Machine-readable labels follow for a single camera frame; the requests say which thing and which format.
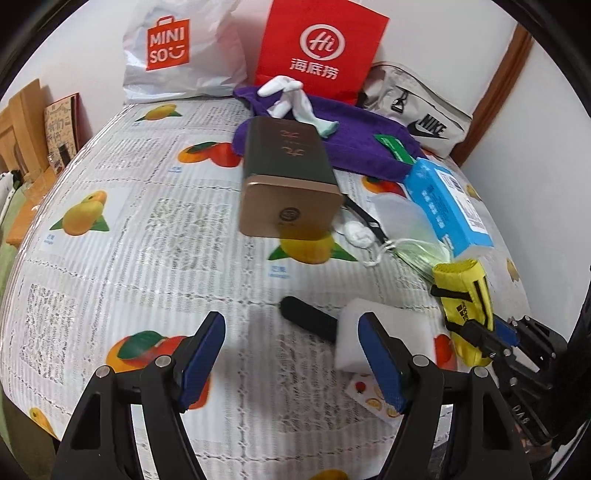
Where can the fruit sticker card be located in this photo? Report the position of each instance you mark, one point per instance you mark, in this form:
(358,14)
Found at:
(364,392)

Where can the clear green plastic bag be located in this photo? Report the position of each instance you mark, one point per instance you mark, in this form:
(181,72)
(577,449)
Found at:
(422,258)

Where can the red paper bag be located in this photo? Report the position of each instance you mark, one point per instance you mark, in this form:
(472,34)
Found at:
(286,27)

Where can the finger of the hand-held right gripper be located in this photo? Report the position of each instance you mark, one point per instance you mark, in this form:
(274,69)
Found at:
(506,331)
(478,339)

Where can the blue tissue box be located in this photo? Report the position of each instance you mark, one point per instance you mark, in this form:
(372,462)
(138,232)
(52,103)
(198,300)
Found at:
(443,198)

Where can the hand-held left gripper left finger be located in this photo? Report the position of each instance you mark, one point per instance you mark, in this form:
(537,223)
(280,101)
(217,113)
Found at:
(203,351)

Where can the beige fabric bag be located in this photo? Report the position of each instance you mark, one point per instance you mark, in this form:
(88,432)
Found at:
(415,97)

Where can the white glove with green cuff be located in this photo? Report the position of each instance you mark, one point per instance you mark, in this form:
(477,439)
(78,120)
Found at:
(300,108)

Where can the yellow pouch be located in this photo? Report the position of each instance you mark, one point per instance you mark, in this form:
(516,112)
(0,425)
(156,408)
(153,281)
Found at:
(461,295)

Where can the white plastic shopping bag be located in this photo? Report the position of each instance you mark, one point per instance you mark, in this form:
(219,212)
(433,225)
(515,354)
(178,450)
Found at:
(207,46)

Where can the printed brown paper bag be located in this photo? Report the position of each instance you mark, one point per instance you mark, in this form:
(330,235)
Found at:
(60,129)

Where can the wooden chair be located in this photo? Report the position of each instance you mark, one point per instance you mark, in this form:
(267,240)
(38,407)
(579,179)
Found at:
(27,115)

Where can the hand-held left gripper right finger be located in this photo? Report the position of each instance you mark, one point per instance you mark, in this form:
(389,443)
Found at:
(378,361)

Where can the green packet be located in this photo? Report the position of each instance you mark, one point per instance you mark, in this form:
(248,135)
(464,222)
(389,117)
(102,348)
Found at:
(391,148)

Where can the purple towel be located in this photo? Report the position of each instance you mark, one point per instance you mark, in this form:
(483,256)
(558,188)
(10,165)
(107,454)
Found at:
(360,134)

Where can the white sponge block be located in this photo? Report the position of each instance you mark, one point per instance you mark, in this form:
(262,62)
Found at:
(415,330)

